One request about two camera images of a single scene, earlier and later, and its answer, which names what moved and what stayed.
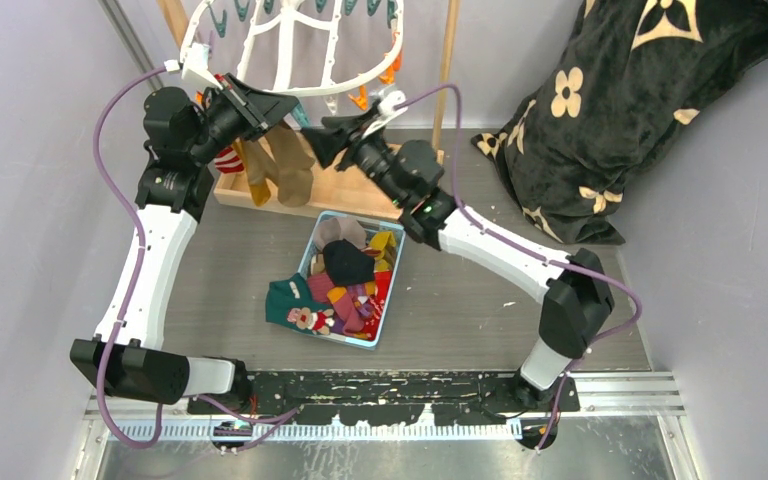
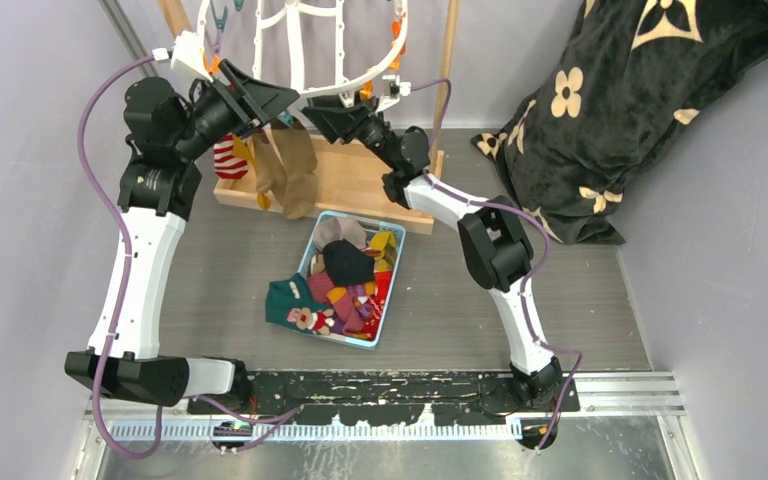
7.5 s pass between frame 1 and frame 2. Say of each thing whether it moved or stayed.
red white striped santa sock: stayed
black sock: stayed
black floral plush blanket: stayed
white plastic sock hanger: moved
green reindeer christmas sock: stayed
